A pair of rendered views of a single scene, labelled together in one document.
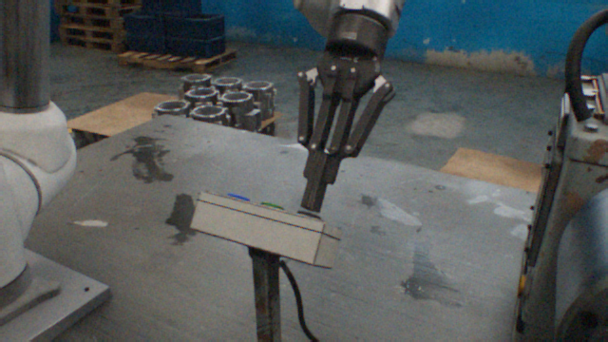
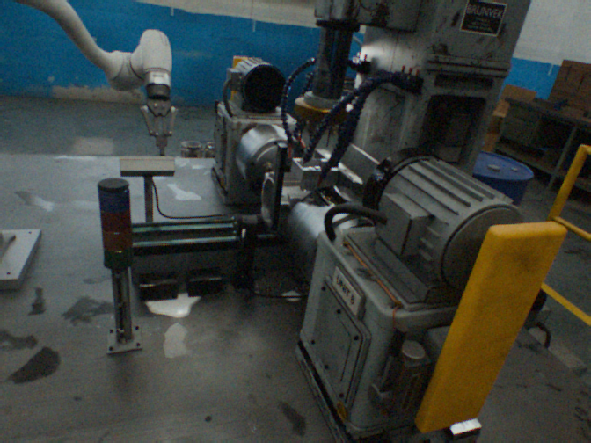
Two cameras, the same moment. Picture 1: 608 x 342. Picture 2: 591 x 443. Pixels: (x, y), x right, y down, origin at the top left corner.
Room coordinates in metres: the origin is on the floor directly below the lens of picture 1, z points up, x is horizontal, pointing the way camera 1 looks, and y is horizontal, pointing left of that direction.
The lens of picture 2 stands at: (-0.72, 0.71, 1.58)
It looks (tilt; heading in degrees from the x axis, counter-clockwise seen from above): 27 degrees down; 310
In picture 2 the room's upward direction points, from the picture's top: 8 degrees clockwise
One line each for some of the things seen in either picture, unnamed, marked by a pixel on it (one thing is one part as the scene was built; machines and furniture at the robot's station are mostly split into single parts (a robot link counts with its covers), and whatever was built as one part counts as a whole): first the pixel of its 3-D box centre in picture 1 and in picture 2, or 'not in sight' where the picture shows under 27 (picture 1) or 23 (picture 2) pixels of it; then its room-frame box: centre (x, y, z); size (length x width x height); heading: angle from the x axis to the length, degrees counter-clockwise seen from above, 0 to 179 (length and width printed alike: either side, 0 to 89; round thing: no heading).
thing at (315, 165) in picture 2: not in sight; (313, 174); (0.07, -0.29, 1.11); 0.12 x 0.11 x 0.07; 63
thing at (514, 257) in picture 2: not in sight; (411, 280); (-0.47, 0.06, 1.16); 0.33 x 0.26 x 0.42; 154
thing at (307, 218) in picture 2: not in sight; (344, 248); (-0.21, -0.11, 1.04); 0.41 x 0.25 x 0.25; 154
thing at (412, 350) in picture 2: not in sight; (397, 362); (-0.53, 0.16, 1.07); 0.08 x 0.07 x 0.20; 64
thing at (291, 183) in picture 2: not in sight; (297, 201); (0.08, -0.25, 1.02); 0.20 x 0.19 x 0.19; 63
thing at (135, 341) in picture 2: not in sight; (120, 269); (0.05, 0.37, 1.01); 0.08 x 0.08 x 0.42; 64
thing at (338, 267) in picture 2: not in sight; (393, 332); (-0.45, 0.01, 0.99); 0.35 x 0.31 x 0.37; 154
